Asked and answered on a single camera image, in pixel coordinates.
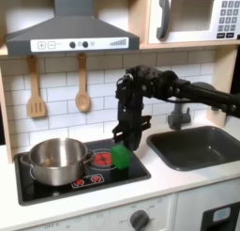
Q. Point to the green block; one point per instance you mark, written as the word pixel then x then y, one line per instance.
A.
pixel 120 156

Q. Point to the black toy stove top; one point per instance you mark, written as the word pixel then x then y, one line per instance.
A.
pixel 134 172

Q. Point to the dark grey tap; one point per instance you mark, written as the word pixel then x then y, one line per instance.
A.
pixel 178 117

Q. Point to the wooden spoon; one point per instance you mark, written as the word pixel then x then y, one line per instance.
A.
pixel 82 100

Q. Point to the dark grey sink basin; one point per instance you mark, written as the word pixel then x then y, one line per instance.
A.
pixel 193 150

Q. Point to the steel pot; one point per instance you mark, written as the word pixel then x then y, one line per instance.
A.
pixel 59 169

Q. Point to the grey oven knob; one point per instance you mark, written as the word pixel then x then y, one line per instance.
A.
pixel 139 220

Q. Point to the wooden slotted spatula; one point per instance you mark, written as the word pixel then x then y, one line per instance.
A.
pixel 36 107

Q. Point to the white toy microwave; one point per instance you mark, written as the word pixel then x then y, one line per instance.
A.
pixel 193 34

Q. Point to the grey range hood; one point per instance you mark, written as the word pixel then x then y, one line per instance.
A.
pixel 72 31

